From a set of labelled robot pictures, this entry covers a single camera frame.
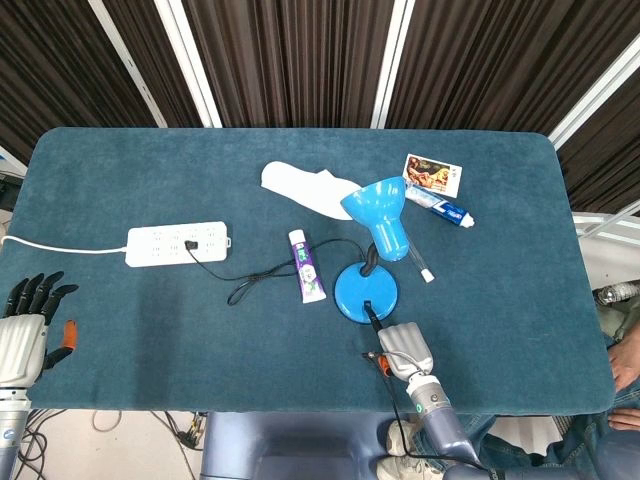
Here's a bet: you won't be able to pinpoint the blue gooseneck desk lamp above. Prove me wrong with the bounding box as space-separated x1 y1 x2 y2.
333 175 411 325

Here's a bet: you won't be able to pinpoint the white sock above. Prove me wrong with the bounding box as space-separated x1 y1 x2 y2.
259 160 362 222

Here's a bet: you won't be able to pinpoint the blue jeans legs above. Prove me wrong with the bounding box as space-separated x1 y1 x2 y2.
414 329 640 480

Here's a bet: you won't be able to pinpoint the white metal frame rack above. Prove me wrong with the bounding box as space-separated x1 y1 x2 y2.
571 199 640 247

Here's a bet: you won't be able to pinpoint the blue velvet table cloth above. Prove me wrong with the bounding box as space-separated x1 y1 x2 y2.
0 126 617 415

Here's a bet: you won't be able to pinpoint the white power strip cable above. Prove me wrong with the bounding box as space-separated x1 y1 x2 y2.
0 234 129 255

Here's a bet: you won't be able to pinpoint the clear tube with white cap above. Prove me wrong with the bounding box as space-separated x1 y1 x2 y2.
409 239 435 284

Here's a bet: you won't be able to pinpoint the black lamp cord with plug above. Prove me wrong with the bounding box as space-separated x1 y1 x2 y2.
183 237 374 307

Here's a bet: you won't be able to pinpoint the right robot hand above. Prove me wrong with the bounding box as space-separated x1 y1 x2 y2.
361 299 435 384

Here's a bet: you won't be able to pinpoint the white power strip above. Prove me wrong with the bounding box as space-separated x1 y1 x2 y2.
125 221 233 268

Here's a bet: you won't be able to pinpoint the bystander bare hand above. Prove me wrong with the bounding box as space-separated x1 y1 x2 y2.
608 343 640 394

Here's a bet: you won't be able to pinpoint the white sneaker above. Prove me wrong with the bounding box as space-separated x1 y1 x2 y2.
375 455 444 480
384 418 419 457

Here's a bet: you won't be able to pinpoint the black floor cables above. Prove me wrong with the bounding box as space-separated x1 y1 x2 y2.
14 409 207 480

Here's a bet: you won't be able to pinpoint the white floor cable loop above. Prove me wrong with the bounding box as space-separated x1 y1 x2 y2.
91 410 124 433

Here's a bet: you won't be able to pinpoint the white frame pole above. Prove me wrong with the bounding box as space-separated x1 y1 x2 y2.
153 0 223 129
371 0 417 130
546 35 640 147
88 0 167 128

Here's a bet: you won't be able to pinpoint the brown pleated curtain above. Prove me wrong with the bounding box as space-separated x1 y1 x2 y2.
0 0 640 216

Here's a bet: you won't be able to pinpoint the blue white toothpaste tube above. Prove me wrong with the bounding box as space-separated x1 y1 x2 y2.
404 183 476 229

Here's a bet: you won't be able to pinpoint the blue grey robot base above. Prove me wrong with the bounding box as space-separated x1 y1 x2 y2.
199 410 501 480

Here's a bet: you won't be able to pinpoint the clear plastic water bottle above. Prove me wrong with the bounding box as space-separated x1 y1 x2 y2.
598 280 640 305

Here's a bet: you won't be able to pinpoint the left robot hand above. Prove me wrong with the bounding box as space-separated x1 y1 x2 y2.
0 271 80 389

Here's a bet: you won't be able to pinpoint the black robot hand cable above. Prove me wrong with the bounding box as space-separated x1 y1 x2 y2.
380 372 489 472

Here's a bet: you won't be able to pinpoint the purple toothpaste tube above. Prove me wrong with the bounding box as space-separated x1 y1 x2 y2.
287 229 327 305

